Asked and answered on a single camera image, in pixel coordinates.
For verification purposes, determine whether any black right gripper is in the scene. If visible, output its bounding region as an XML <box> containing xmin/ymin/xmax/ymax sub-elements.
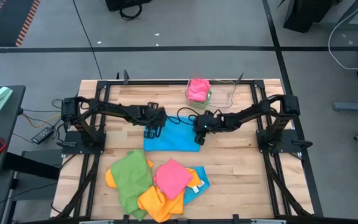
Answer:
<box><xmin>193</xmin><ymin>111</ymin><xmax>223</xmax><ymax>146</ymax></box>

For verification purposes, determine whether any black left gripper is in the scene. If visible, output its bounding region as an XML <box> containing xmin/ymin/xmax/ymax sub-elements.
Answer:
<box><xmin>140</xmin><ymin>101</ymin><xmax>168</xmax><ymax>139</ymax></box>

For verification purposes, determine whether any blue microfiber towel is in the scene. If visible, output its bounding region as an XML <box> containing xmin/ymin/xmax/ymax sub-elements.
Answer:
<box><xmin>183</xmin><ymin>166</ymin><xmax>211</xmax><ymax>205</ymax></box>
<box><xmin>143</xmin><ymin>116</ymin><xmax>201</xmax><ymax>152</ymax></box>

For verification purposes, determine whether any green microfiber towel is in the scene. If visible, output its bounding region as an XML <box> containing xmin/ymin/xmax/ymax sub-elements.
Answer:
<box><xmin>186</xmin><ymin>89</ymin><xmax>213</xmax><ymax>110</ymax></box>
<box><xmin>110</xmin><ymin>148</ymin><xmax>154</xmax><ymax>222</ymax></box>

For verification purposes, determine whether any pink microfiber towel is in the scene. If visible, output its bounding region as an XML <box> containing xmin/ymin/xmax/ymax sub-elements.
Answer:
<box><xmin>186</xmin><ymin>78</ymin><xmax>212</xmax><ymax>103</ymax></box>
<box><xmin>153</xmin><ymin>159</ymin><xmax>194</xmax><ymax>201</ymax></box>

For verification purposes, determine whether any orange microfiber towel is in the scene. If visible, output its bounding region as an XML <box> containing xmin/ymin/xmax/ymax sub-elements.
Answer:
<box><xmin>104</xmin><ymin>159</ymin><xmax>154</xmax><ymax>189</ymax></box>
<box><xmin>137</xmin><ymin>167</ymin><xmax>203</xmax><ymax>223</ymax></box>

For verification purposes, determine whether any clear plastic bin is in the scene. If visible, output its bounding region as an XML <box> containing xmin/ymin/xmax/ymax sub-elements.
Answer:
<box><xmin>185</xmin><ymin>77</ymin><xmax>238</xmax><ymax>110</ymax></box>

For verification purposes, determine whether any black controller box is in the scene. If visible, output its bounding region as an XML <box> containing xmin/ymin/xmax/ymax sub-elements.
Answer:
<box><xmin>31</xmin><ymin>126</ymin><xmax>55</xmax><ymax>146</ymax></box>

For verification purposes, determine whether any black floor box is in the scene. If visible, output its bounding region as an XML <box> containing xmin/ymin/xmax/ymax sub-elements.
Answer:
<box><xmin>104</xmin><ymin>0</ymin><xmax>152</xmax><ymax>12</ymax></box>

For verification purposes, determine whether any dark grey desk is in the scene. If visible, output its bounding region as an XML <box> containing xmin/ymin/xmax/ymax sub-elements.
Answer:
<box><xmin>0</xmin><ymin>84</ymin><xmax>27</xmax><ymax>177</ymax></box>

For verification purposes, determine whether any grey desk foot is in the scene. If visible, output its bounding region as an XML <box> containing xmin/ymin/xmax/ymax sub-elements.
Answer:
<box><xmin>333</xmin><ymin>99</ymin><xmax>358</xmax><ymax>112</ymax></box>

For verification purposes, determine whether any black cabinet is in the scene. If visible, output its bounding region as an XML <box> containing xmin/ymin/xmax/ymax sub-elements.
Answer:
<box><xmin>283</xmin><ymin>0</ymin><xmax>358</xmax><ymax>34</ymax></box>

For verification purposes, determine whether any black orange striped floor mat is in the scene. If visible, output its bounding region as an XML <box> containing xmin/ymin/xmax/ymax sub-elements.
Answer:
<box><xmin>0</xmin><ymin>0</ymin><xmax>42</xmax><ymax>48</ymax></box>

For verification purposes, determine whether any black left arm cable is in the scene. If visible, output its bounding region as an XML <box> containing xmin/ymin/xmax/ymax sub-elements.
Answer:
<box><xmin>165</xmin><ymin>115</ymin><xmax>183</xmax><ymax>126</ymax></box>

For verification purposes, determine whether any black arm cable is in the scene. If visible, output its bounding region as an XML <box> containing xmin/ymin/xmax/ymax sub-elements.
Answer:
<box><xmin>177</xmin><ymin>107</ymin><xmax>200</xmax><ymax>126</ymax></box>
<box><xmin>165</xmin><ymin>115</ymin><xmax>183</xmax><ymax>126</ymax></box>

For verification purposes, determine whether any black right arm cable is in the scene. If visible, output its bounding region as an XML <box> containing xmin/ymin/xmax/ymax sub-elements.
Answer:
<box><xmin>177</xmin><ymin>107</ymin><xmax>200</xmax><ymax>126</ymax></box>

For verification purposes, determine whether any white floor cable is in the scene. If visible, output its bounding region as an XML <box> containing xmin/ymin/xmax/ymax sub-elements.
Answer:
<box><xmin>327</xmin><ymin>0</ymin><xmax>358</xmax><ymax>71</ymax></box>

